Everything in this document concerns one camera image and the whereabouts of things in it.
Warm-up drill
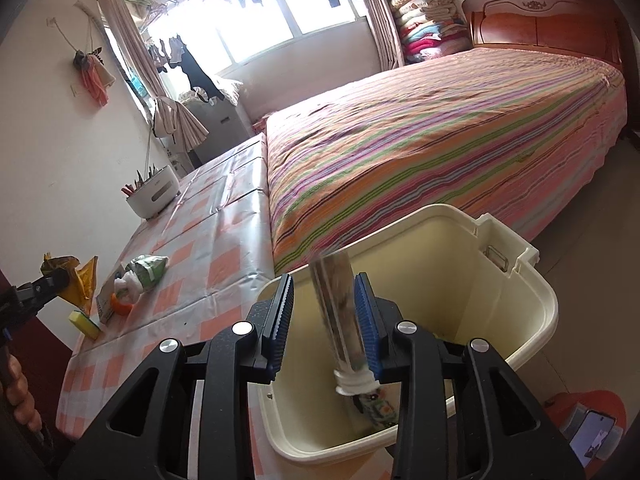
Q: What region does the black garment on hanger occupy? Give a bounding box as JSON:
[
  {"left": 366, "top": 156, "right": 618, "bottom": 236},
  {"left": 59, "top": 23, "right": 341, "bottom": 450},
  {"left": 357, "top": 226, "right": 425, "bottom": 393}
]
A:
[{"left": 179, "top": 46, "right": 224, "bottom": 101}]

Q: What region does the grey white cabinet appliance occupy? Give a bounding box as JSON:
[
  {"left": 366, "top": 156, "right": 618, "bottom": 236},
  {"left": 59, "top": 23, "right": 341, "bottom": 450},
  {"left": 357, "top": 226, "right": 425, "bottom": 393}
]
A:
[{"left": 184, "top": 98, "right": 254, "bottom": 164}]

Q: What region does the right striped curtain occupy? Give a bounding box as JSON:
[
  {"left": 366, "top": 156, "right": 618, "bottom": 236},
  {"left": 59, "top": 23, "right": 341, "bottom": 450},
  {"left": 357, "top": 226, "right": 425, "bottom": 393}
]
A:
[{"left": 364, "top": 0, "right": 405, "bottom": 72}]

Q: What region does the left striped curtain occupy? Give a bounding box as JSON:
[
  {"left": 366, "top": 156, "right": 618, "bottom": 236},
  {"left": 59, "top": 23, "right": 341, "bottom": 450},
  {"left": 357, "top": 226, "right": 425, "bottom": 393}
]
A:
[{"left": 98, "top": 0, "right": 208, "bottom": 152}]

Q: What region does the dark brown medicine bottle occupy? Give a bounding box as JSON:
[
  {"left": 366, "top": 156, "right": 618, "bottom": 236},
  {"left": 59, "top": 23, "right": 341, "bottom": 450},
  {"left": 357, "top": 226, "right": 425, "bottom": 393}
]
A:
[{"left": 309, "top": 252, "right": 378, "bottom": 396}]

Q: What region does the white round utensil holder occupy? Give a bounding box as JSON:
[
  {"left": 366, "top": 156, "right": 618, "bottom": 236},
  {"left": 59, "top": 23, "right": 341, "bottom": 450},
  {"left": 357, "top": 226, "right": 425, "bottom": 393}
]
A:
[{"left": 120, "top": 166, "right": 180, "bottom": 220}]

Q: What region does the stack of folded quilts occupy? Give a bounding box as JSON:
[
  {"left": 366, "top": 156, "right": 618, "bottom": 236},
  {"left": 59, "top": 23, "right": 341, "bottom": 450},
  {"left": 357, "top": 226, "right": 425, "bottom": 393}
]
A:
[{"left": 390, "top": 0, "right": 472, "bottom": 64}]

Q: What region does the cream plastic trash bin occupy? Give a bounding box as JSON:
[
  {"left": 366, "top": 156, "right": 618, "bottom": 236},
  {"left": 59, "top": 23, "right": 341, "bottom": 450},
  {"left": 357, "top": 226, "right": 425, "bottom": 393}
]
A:
[{"left": 258, "top": 204, "right": 559, "bottom": 465}]

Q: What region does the orange cloth on wall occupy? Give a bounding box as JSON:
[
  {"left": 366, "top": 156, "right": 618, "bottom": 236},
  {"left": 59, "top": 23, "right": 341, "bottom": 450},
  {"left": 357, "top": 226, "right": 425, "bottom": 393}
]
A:
[{"left": 73, "top": 49, "right": 115, "bottom": 107}]

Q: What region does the yellow green sponge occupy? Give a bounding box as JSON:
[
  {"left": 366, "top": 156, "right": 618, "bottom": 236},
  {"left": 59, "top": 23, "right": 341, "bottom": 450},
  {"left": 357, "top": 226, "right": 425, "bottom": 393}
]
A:
[{"left": 68, "top": 310, "right": 101, "bottom": 340}]

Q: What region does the striped curtain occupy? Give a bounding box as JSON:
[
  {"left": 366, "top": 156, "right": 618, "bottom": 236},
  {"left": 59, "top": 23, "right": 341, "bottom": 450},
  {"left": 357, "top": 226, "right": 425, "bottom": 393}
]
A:
[
  {"left": 364, "top": 0, "right": 405, "bottom": 72},
  {"left": 98, "top": 0, "right": 208, "bottom": 152}
]

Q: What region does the yellow wrapper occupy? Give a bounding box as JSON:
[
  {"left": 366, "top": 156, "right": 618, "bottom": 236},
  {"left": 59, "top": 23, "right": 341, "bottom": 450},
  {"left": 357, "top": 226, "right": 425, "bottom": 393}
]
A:
[{"left": 40, "top": 252, "right": 99, "bottom": 316}]

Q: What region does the orange peel piece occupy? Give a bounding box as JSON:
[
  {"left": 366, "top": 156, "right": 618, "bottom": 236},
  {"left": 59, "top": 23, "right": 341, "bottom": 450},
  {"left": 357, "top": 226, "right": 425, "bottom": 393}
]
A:
[{"left": 110, "top": 294, "right": 134, "bottom": 316}]

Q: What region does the person left hand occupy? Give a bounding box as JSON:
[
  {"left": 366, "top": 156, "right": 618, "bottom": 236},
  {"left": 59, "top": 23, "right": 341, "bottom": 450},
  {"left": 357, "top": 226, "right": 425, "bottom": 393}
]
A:
[{"left": 6, "top": 356, "right": 42, "bottom": 434}]

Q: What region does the smartphone on stool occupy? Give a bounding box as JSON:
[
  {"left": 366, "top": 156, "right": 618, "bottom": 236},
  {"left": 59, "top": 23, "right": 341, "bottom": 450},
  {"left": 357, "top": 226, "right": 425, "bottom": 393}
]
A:
[{"left": 570, "top": 410, "right": 615, "bottom": 467}]

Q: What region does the red wooden headboard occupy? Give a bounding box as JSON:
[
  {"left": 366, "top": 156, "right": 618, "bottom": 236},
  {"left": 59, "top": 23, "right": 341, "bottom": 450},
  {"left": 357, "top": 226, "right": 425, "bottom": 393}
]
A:
[{"left": 462, "top": 0, "right": 636, "bottom": 68}]

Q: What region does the checkered pink tablecloth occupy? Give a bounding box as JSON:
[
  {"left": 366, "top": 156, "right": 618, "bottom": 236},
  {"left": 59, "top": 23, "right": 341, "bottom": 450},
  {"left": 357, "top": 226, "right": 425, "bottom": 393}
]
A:
[{"left": 54, "top": 131, "right": 396, "bottom": 480}]

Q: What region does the crumpled white green bag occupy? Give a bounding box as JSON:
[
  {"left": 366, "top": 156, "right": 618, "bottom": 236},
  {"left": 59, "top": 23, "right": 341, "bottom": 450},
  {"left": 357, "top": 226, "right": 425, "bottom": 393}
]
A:
[{"left": 114, "top": 255, "right": 169, "bottom": 304}]

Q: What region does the red round stool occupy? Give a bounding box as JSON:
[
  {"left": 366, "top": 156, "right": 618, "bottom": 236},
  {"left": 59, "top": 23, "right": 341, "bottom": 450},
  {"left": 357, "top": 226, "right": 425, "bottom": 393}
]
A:
[{"left": 544, "top": 390, "right": 627, "bottom": 479}]

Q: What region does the striped bed with sheet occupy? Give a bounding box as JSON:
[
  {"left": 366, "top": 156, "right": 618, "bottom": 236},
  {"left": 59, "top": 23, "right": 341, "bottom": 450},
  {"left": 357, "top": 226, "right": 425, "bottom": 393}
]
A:
[{"left": 266, "top": 48, "right": 627, "bottom": 272}]

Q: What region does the white cylindrical tube bottle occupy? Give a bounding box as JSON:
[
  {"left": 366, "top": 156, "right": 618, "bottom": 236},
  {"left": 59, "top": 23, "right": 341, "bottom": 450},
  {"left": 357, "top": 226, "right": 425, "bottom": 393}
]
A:
[{"left": 352, "top": 388, "right": 398, "bottom": 431}]

